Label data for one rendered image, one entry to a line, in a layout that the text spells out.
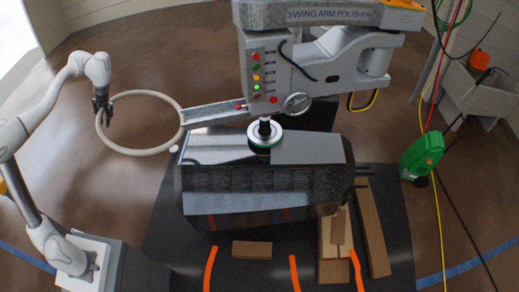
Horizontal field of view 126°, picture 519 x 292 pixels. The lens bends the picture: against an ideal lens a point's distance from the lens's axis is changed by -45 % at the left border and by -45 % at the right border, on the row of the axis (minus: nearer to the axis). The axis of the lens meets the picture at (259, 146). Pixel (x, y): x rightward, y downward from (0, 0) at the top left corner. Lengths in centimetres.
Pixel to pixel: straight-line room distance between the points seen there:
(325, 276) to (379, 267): 46
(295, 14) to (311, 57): 27
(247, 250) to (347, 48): 150
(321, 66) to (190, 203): 107
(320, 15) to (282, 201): 102
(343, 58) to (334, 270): 147
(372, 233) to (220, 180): 133
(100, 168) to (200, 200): 174
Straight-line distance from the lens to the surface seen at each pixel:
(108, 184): 276
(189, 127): 123
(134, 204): 245
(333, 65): 117
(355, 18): 110
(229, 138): 150
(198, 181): 144
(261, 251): 184
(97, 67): 116
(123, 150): 112
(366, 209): 218
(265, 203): 143
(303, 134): 153
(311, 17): 99
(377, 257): 207
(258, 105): 114
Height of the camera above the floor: 193
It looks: 51 degrees down
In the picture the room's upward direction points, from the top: 2 degrees counter-clockwise
